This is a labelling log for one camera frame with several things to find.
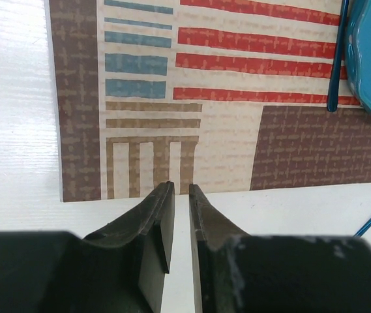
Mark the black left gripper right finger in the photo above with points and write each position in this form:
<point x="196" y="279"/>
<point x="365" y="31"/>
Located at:
<point x="234" y="271"/>

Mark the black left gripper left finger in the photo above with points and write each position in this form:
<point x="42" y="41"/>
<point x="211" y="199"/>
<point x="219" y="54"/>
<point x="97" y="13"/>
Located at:
<point x="120" y="267"/>

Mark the striped patchwork placemat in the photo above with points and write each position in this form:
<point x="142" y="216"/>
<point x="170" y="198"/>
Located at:
<point x="228" y="95"/>

